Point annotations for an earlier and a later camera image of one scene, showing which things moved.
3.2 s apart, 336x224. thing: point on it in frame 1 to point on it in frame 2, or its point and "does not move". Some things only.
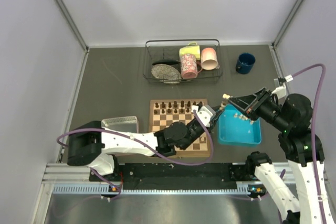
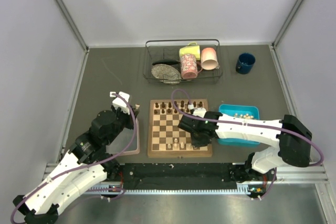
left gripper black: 209,128 to 130,125
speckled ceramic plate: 166,74 does not move
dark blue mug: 244,63 does not move
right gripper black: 250,103 to 197,143
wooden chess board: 163,113 does not move
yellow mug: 192,48 does not move
